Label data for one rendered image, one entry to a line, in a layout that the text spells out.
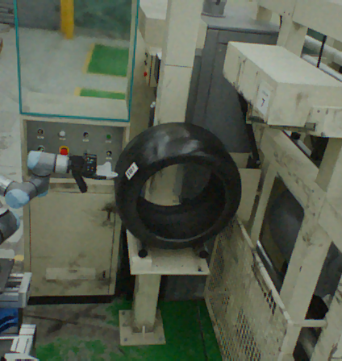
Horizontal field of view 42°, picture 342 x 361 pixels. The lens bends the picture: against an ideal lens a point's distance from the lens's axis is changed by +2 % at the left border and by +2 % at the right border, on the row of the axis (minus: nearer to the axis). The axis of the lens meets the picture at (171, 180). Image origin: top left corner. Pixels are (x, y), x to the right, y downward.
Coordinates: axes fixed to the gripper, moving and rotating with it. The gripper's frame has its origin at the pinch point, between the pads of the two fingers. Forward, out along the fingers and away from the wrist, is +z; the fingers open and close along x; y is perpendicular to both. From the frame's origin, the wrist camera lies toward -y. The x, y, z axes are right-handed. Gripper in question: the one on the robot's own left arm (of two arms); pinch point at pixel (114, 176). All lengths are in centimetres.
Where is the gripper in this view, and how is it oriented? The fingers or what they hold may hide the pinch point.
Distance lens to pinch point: 191.6
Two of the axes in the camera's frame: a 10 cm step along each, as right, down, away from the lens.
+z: 9.6, 1.4, 2.4
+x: -1.4, -4.7, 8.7
